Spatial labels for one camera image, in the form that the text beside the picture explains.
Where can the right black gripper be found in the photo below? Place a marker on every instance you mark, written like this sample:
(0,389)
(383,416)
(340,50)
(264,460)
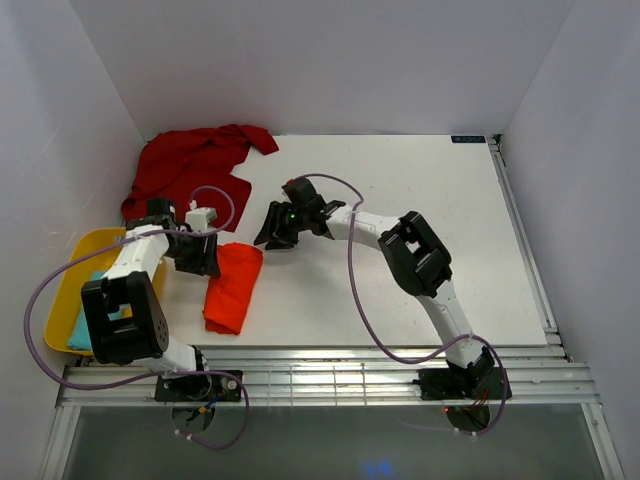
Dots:
(274,233)

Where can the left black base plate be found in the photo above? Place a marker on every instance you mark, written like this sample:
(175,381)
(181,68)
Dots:
(202,389)

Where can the dark red t shirt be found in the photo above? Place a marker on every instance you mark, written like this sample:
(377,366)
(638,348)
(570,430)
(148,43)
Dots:
(175,163)

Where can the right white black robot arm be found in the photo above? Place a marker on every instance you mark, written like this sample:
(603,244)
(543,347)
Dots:
(419,263)

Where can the yellow plastic tray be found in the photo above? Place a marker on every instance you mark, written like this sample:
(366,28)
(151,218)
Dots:
(67,303)

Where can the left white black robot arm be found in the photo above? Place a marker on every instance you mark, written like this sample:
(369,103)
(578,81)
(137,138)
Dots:
(125,320)

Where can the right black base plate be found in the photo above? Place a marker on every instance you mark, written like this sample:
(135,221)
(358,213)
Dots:
(445,384)

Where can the orange t shirt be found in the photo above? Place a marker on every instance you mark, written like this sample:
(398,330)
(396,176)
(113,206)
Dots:
(228,297)

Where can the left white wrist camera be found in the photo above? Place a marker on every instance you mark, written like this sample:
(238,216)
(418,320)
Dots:
(200,219)

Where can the aluminium rail frame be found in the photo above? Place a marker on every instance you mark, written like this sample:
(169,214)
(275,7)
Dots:
(325,402)

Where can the blue table label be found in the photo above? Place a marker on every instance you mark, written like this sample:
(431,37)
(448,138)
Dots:
(468,139)

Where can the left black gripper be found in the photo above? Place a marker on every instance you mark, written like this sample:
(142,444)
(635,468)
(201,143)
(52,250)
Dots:
(204,262)

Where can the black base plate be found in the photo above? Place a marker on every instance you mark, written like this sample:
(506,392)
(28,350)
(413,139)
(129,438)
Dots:
(445,384)
(202,389)

